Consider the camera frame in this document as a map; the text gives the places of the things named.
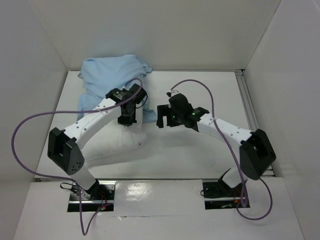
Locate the white pillow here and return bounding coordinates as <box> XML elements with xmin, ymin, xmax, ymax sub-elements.
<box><xmin>81</xmin><ymin>109</ymin><xmax>148</xmax><ymax>164</ymax></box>

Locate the light blue pillowcase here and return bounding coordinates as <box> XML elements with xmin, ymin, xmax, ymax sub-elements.
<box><xmin>77</xmin><ymin>54</ymin><xmax>152</xmax><ymax>112</ymax></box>

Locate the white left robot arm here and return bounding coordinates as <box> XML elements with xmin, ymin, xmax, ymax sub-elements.
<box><xmin>47</xmin><ymin>83</ymin><xmax>148</xmax><ymax>200</ymax></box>

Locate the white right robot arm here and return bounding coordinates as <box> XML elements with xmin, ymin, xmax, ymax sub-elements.
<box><xmin>156</xmin><ymin>93</ymin><xmax>276</xmax><ymax>196</ymax></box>

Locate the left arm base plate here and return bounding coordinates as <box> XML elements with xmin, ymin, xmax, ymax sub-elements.
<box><xmin>60</xmin><ymin>181</ymin><xmax>116</xmax><ymax>213</ymax></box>

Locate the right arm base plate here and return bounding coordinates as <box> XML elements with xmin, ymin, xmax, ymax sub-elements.
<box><xmin>199</xmin><ymin>173</ymin><xmax>246</xmax><ymax>210</ymax></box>

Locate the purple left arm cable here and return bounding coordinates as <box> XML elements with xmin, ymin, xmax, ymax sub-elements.
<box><xmin>11</xmin><ymin>78</ymin><xmax>144</xmax><ymax>236</ymax></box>

